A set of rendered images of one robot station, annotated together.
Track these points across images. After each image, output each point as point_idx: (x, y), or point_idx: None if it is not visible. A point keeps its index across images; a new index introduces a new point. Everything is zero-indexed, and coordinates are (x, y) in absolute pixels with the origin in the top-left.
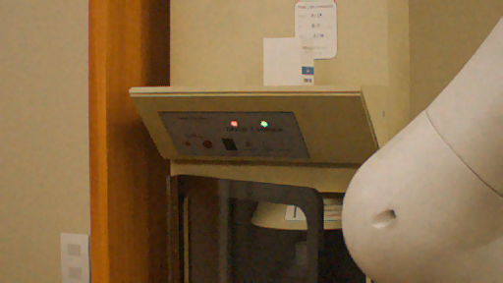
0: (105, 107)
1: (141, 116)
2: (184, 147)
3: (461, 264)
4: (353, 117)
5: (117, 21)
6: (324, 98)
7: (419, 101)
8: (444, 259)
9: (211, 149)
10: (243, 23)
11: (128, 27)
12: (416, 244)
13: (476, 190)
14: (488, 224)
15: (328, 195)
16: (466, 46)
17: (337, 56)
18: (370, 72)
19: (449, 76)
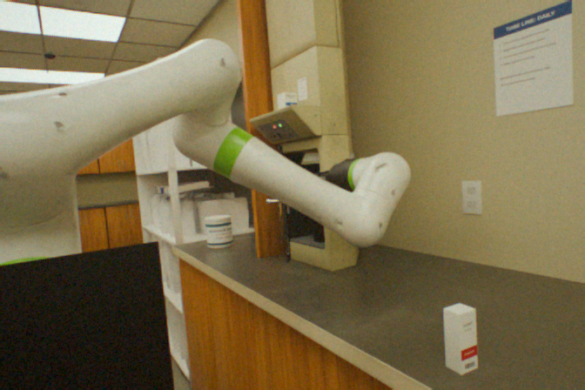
0: (249, 127)
1: (256, 129)
2: (272, 138)
3: (191, 145)
4: (296, 117)
5: (253, 98)
6: (285, 111)
7: (395, 117)
8: (184, 144)
9: (277, 137)
10: (286, 91)
11: (260, 100)
12: (176, 139)
13: (183, 118)
14: (192, 131)
15: (317, 151)
16: (410, 89)
17: (307, 97)
18: (315, 101)
19: (405, 103)
